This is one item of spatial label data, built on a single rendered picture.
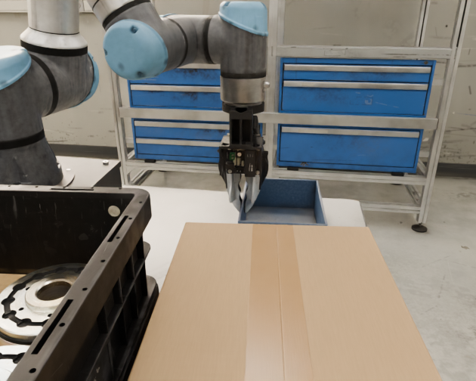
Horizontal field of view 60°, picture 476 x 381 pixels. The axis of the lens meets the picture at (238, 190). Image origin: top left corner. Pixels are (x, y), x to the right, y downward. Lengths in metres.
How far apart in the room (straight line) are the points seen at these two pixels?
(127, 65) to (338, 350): 0.42
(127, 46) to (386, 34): 2.55
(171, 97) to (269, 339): 1.98
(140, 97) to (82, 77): 1.45
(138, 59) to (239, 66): 0.17
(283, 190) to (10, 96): 0.53
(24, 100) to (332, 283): 0.57
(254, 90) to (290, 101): 1.48
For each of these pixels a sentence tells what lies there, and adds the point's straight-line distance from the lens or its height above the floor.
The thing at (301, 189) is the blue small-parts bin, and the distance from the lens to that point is 0.88.
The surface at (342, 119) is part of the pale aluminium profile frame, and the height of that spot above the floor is 0.60.
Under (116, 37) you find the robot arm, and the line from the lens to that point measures 0.58.
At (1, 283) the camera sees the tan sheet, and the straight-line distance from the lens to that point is 0.51.
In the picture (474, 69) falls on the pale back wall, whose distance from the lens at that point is 3.17.
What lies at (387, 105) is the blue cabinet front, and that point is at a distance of 2.19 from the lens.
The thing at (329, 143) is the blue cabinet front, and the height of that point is 0.46.
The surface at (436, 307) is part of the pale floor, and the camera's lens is 1.90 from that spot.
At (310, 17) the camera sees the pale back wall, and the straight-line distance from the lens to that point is 2.96.
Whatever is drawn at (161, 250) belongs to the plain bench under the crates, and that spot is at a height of 0.70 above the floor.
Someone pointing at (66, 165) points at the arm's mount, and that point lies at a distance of 0.91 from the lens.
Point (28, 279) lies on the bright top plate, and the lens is 0.45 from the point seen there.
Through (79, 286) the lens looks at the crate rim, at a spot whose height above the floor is 0.93.
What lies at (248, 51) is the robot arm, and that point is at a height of 1.04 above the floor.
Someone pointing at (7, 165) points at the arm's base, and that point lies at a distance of 0.78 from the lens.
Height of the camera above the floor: 1.10
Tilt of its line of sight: 24 degrees down
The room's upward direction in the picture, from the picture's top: straight up
